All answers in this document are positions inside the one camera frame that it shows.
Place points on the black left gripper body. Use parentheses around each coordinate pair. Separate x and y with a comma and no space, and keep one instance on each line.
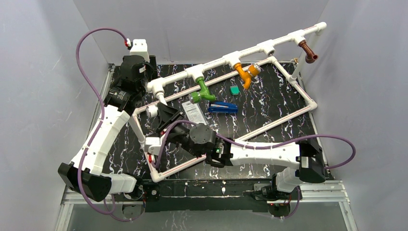
(153,70)

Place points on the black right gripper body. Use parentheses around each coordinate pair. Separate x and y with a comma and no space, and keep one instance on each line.
(178,114)

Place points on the white plastic faucet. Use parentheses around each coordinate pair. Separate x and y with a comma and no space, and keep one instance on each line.
(152,109)

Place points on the white PVC pipe frame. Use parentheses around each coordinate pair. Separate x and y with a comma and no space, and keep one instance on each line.
(274,99)

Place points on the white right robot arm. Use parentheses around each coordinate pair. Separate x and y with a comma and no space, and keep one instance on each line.
(301,157)

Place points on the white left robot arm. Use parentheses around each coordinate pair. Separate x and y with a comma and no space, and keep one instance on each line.
(83,174)

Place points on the white plastic package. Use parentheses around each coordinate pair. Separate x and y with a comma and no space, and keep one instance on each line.
(194,113)

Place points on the green plastic faucet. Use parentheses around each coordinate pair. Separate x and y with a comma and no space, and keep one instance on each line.
(203,93)

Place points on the blue stapler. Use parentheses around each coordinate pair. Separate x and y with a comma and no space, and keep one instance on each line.
(222,107)

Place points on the teal small box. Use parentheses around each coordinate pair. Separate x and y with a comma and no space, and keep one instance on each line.
(234,90)

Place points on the orange plastic faucet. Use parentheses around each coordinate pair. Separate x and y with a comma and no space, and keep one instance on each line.
(252,71)

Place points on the brown plastic faucet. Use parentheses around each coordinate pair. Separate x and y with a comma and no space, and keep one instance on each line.
(310,57)

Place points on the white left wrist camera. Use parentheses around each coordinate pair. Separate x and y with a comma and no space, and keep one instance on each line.
(138,47)

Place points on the black metal base rail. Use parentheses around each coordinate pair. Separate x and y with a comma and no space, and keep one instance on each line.
(255,195)

